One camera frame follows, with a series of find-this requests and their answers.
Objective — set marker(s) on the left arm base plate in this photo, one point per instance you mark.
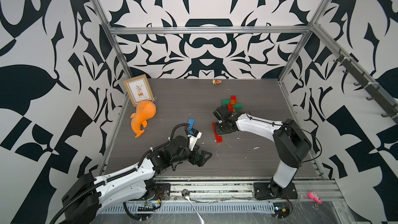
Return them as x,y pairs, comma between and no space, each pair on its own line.
162,191

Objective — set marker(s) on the framed plant picture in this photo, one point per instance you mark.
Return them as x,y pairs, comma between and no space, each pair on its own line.
138,89

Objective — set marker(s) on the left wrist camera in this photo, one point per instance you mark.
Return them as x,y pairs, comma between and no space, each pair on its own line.
193,136

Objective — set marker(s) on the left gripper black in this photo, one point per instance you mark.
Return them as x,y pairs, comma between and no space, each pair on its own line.
200,160

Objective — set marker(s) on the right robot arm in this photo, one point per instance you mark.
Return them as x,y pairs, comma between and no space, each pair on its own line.
291,143

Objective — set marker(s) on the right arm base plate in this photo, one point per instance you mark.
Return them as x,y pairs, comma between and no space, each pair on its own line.
268,191

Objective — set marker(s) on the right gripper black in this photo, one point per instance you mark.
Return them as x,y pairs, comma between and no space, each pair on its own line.
217,130

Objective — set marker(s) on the small toy figure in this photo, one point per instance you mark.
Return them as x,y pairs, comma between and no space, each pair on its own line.
216,81

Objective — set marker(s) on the orange whale plush toy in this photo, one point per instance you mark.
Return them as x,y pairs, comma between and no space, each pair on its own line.
145,110

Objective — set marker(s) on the red lego brick top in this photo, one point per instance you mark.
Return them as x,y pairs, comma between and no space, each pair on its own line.
214,128

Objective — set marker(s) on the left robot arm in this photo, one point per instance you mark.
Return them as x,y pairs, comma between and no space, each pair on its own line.
90,196

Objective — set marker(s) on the dark green lego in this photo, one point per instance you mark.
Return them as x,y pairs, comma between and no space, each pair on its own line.
238,106
225,101

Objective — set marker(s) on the wall hook rack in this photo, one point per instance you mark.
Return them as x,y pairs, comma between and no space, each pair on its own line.
366,82

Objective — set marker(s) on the blue lego brick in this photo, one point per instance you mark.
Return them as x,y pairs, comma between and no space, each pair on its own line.
191,122

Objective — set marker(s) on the pink clip toy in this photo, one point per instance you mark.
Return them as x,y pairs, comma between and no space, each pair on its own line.
314,196

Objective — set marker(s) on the metal spoon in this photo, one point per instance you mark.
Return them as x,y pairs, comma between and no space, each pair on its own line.
186,195

